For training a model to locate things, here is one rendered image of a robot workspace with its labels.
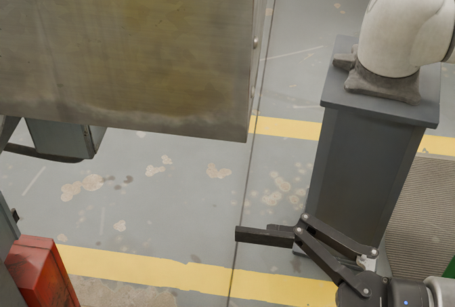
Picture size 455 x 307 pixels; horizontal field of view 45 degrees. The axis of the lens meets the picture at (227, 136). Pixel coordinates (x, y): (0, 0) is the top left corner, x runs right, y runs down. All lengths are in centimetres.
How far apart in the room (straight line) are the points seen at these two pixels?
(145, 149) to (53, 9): 191
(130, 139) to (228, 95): 194
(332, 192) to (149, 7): 138
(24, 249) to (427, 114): 94
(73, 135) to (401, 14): 73
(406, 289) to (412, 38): 75
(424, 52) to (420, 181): 93
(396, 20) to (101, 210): 122
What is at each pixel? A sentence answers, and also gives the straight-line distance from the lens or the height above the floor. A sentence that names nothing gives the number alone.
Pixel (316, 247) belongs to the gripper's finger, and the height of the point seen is 105.
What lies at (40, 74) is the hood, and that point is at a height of 142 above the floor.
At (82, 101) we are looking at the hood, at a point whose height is 140.
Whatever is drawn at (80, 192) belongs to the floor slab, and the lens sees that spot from 206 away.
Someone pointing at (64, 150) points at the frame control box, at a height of 94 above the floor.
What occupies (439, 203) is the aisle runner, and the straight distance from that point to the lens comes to 211.
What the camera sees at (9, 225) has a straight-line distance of 113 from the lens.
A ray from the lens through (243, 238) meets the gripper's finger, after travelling 66.
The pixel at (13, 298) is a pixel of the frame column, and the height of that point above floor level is 63.
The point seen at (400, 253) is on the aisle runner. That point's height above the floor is 0.
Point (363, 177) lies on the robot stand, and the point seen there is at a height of 44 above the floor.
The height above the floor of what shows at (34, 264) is 62.
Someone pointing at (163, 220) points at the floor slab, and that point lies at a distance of 193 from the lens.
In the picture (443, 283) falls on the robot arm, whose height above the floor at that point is 107.
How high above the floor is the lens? 159
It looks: 47 degrees down
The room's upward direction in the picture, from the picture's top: 1 degrees clockwise
